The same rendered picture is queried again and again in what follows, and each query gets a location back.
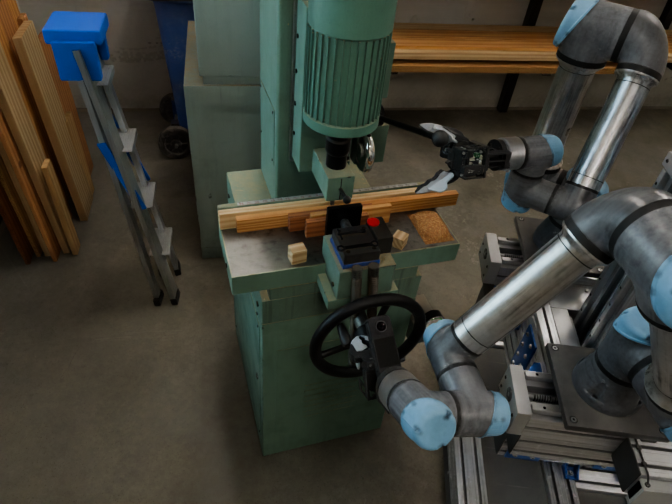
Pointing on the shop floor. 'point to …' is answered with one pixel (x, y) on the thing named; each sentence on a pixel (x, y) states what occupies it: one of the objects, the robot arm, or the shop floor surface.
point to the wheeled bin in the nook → (176, 29)
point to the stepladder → (113, 135)
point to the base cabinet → (302, 380)
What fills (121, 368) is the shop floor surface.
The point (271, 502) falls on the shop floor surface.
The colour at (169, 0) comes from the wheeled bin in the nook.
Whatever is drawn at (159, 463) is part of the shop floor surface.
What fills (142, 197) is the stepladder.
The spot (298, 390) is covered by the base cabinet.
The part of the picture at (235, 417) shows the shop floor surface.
